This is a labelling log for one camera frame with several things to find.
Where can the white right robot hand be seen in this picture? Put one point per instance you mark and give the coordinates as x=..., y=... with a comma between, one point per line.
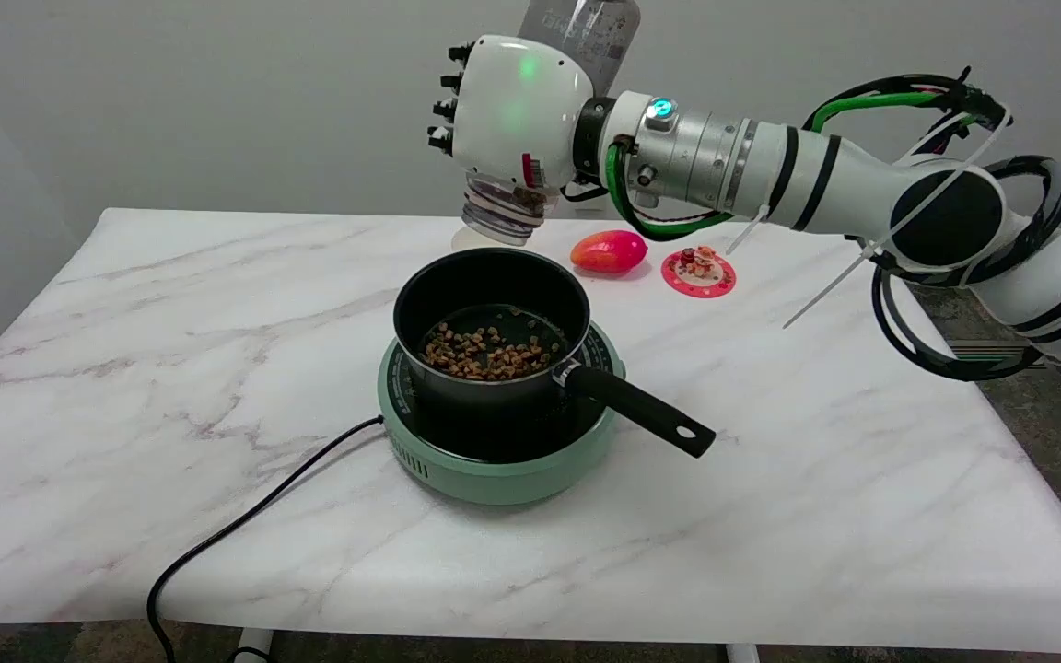
x=512, y=110

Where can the clear plastic bottle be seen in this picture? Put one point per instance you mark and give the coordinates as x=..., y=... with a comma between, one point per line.
x=590, y=37

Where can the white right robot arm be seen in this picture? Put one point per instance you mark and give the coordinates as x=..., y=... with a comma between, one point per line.
x=862, y=184

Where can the white round lid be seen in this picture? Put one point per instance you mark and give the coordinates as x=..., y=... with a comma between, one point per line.
x=468, y=239

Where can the red toy mango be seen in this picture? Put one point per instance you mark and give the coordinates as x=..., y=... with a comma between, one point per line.
x=609, y=251

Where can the small toy food pieces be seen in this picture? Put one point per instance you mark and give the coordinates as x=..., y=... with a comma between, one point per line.
x=698, y=261

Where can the brown food pieces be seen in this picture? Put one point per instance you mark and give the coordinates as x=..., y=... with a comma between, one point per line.
x=489, y=354

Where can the pink round toy plate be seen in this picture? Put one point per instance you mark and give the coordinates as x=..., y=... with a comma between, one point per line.
x=710, y=284

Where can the short white zip tie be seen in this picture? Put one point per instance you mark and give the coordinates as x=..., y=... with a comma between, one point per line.
x=747, y=232

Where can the green induction cooker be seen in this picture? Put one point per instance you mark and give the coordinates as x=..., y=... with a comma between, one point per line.
x=503, y=470

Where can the long white zip tie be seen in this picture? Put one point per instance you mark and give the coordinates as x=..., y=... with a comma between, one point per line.
x=899, y=221

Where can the floor vent grille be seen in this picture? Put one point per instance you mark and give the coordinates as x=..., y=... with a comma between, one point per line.
x=977, y=350

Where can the white table leg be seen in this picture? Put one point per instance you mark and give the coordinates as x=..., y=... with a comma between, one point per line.
x=742, y=653
x=254, y=645

